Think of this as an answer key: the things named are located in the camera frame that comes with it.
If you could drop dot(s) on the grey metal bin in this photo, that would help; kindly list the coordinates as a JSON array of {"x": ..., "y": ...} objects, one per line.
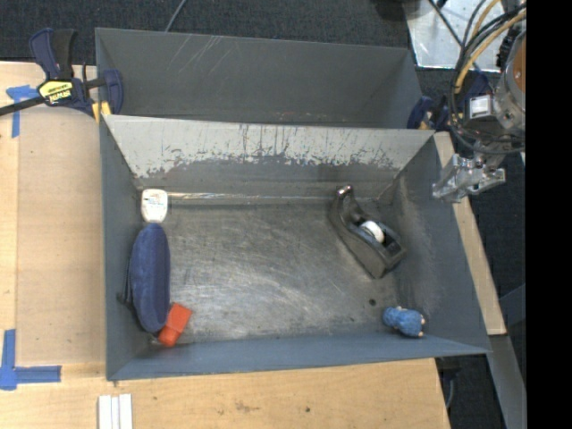
[{"x": 268, "y": 266}]

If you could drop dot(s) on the white small box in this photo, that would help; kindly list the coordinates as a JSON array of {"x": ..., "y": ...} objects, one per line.
[{"x": 154, "y": 204}]

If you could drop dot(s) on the dark grey tape dispenser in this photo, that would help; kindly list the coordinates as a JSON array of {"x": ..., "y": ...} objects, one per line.
[{"x": 364, "y": 239}]

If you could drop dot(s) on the orange-red block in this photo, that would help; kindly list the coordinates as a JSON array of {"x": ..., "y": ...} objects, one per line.
[{"x": 175, "y": 324}]

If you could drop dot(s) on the blue toy figure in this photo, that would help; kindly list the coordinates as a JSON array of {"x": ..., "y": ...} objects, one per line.
[{"x": 404, "y": 321}]

